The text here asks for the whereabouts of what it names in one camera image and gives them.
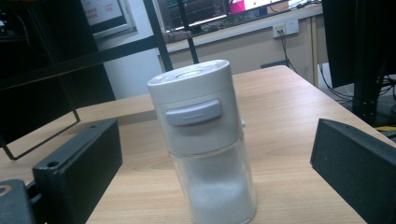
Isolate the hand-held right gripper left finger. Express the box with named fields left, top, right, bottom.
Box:
left=32, top=118, right=123, bottom=224

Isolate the white-framed monitor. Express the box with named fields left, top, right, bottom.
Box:
left=79, top=0, right=138, bottom=40

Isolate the black metal frame stand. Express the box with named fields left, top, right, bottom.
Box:
left=0, top=0, right=200, bottom=161

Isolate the white wall socket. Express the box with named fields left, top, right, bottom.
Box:
left=272, top=20, right=300, bottom=39

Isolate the black power cable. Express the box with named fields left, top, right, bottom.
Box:
left=277, top=30, right=300, bottom=75

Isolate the white-lidded clear salt shaker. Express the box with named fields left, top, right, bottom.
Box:
left=147, top=59, right=258, bottom=224

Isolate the wide dark monitor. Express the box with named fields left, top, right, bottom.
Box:
left=152, top=0, right=290, bottom=34

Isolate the beige counter desk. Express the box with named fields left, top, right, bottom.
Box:
left=157, top=3, right=330, bottom=89

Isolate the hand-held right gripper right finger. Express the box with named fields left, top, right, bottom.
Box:
left=309, top=118, right=396, bottom=224

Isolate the pink box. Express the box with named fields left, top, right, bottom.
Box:
left=229, top=0, right=247, bottom=15

